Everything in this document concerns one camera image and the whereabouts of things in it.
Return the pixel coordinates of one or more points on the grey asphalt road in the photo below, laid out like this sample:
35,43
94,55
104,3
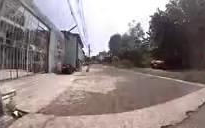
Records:
116,93

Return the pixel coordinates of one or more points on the dark car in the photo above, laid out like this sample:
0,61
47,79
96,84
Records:
68,68

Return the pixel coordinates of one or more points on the grey building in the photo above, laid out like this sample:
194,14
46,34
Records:
71,48

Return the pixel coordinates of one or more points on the orange vehicle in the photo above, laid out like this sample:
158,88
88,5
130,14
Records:
157,63

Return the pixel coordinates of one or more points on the row of trees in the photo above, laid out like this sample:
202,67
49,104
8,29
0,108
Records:
170,36

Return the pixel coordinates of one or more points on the building with metal fence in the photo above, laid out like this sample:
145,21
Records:
20,43

